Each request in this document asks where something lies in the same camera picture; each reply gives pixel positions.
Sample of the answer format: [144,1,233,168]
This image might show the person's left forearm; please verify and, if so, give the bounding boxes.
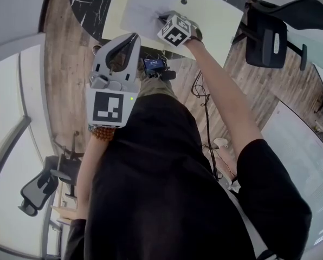
[74,127,116,222]

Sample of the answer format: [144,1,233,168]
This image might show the white shoe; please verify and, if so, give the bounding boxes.
[212,137,229,149]

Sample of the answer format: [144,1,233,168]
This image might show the orange beaded bracelet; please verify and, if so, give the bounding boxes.
[88,125,115,141]

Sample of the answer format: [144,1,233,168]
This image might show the black office chair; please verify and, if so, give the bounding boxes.
[17,131,83,217]
[238,0,323,72]

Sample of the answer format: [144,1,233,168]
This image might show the person's right forearm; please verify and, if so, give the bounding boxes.
[183,35,265,173]

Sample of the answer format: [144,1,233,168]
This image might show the white A4 paper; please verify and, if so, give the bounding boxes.
[120,0,178,42]

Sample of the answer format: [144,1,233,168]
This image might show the black cable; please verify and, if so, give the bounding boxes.
[191,70,224,183]

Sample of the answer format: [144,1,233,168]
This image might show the light wooden stand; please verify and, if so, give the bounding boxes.
[50,184,78,222]

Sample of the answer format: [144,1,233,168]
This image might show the black device with screen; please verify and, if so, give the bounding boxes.
[141,57,177,81]

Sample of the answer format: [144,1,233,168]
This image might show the person's khaki trousers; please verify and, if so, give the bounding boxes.
[135,69,178,100]

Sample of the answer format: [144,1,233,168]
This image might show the glass wall with blinds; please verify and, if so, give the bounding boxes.
[260,99,323,253]

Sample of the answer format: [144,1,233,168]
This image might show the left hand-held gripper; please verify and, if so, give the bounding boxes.
[86,32,141,130]

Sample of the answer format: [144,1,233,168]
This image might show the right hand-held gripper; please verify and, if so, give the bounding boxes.
[157,9,199,48]

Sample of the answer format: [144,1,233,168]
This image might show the window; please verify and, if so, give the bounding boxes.
[0,44,63,260]

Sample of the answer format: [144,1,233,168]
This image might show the person's black shirt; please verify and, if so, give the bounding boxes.
[63,93,313,260]

